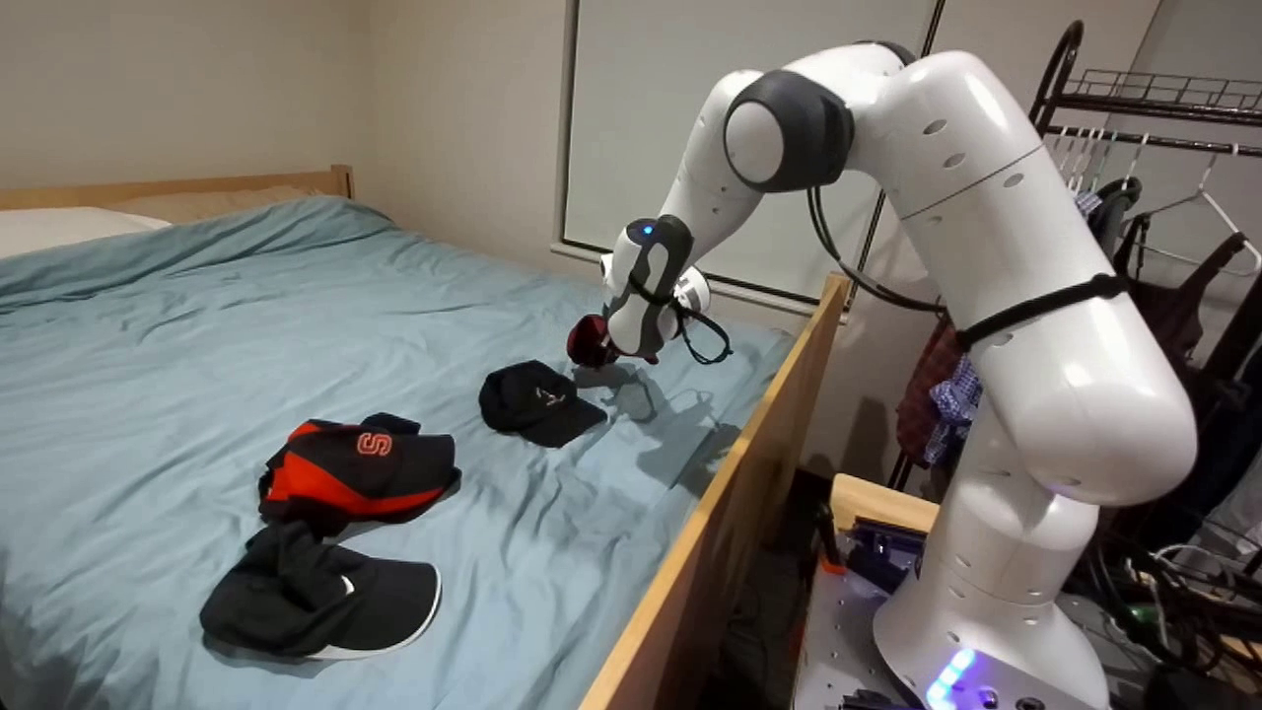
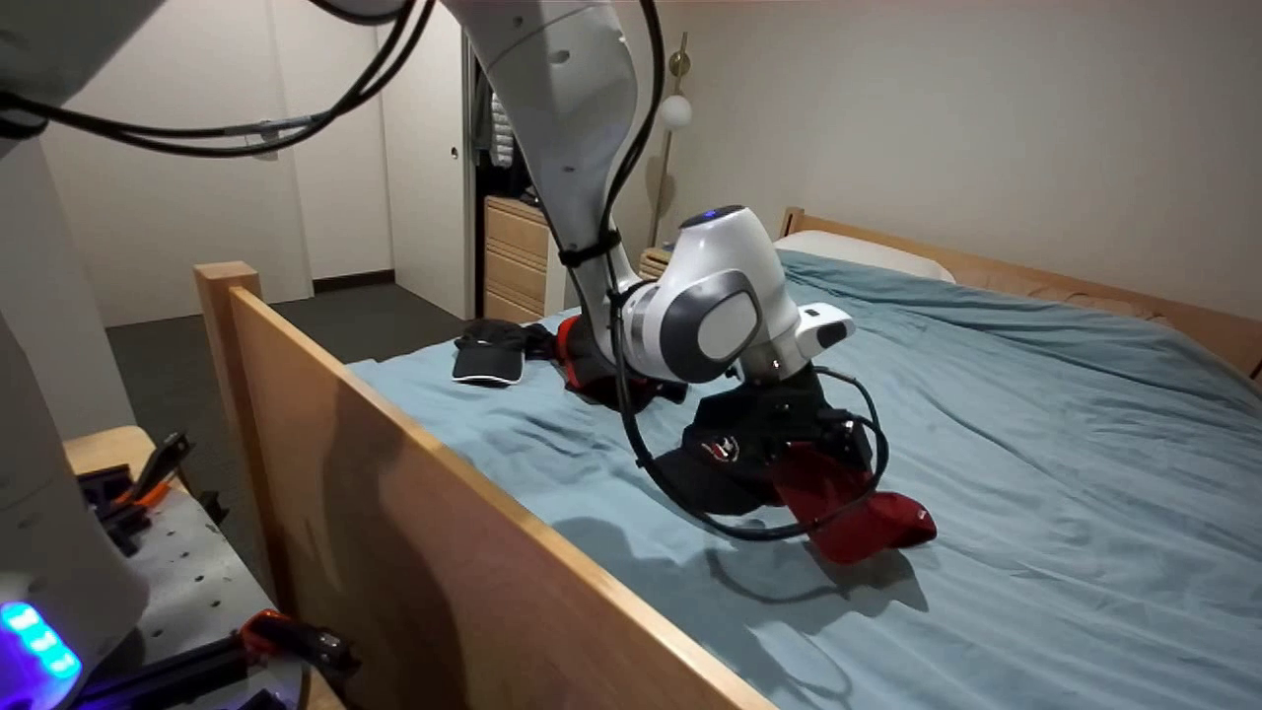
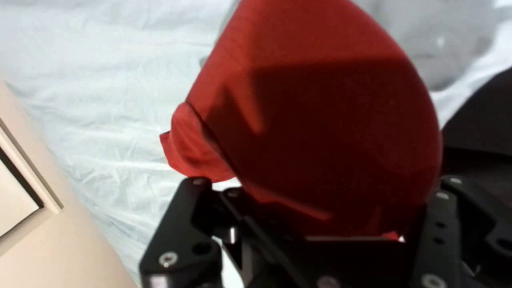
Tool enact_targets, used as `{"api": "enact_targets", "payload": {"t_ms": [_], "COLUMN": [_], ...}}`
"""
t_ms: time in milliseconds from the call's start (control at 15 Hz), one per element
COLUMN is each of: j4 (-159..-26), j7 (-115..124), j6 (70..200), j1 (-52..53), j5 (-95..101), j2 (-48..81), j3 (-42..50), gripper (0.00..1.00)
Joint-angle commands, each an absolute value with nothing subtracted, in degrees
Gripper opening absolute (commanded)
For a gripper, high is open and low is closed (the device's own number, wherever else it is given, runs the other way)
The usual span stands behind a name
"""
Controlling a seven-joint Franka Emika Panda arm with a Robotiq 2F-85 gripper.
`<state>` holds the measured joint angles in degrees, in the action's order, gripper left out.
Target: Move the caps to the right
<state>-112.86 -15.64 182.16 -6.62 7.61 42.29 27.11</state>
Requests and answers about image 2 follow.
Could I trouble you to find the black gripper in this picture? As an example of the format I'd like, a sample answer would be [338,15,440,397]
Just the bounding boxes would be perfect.
[724,371,865,464]

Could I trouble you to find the red cap with S logo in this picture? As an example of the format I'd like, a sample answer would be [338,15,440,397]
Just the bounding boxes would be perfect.
[767,444,944,569]

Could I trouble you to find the black cap with white trim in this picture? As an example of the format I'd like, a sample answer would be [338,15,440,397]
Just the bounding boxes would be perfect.
[449,317,564,396]

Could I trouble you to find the black cap with crest logo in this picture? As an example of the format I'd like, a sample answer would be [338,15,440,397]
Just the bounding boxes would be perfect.
[652,391,844,519]

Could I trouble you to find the white pillow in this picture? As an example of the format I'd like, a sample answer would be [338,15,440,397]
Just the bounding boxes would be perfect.
[767,228,957,288]

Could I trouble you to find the light blue bed sheet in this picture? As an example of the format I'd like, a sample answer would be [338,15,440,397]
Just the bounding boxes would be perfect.
[348,247,1262,710]

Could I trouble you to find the wooden slatted cabinet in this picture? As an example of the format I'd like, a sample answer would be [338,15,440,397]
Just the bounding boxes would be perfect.
[482,195,556,326]

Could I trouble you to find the white globe floor lamp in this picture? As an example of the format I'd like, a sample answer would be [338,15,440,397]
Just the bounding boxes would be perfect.
[645,30,699,254]

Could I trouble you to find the white panel room door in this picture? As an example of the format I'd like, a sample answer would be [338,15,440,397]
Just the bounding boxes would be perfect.
[376,0,482,325]

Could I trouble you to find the bed with blue sheet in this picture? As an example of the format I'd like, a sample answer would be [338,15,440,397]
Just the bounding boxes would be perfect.
[192,206,1262,710]

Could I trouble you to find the red and black hand tool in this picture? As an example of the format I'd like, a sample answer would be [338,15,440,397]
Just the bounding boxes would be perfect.
[234,606,363,677]

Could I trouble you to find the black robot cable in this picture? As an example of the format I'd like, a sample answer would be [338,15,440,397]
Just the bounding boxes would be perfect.
[0,0,894,544]

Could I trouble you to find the orange handled pliers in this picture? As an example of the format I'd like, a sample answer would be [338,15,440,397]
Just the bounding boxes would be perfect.
[109,430,197,530]

